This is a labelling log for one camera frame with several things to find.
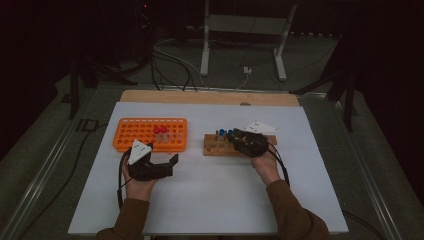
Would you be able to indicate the person's right hand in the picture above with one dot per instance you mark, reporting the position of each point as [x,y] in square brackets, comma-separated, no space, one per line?
[266,168]

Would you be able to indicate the orange plastic tube rack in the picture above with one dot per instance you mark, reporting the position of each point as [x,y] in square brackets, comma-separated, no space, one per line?
[140,128]

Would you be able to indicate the wooden test tube rack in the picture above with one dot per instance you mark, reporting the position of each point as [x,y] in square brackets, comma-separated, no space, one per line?
[216,150]

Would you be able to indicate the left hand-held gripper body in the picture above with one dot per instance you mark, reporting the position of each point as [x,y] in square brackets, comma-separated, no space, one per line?
[146,170]

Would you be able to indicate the red-capped test tube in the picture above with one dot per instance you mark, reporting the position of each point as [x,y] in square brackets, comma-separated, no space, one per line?
[164,129]
[156,130]

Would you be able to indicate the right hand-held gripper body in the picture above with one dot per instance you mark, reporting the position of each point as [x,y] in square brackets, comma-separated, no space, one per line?
[253,145]

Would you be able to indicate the dark equipment rack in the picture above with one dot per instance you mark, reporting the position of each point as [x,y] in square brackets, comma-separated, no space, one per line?
[145,20]

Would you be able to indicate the clear capless test tube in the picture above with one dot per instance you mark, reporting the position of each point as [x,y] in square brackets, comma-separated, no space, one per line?
[180,134]
[172,136]

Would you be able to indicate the blue-capped test tube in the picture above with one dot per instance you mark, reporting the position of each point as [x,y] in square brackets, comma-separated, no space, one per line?
[221,132]
[230,132]

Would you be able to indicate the person's left hand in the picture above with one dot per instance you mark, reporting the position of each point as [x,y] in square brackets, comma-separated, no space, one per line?
[138,188]

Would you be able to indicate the metal floor rail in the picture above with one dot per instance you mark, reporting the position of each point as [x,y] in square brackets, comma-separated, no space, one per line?
[43,173]
[376,200]

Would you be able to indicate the grey metal stand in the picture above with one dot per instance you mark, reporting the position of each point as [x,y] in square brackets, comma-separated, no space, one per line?
[246,25]

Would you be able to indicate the white plug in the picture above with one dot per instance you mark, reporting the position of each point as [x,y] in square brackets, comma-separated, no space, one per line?
[247,70]

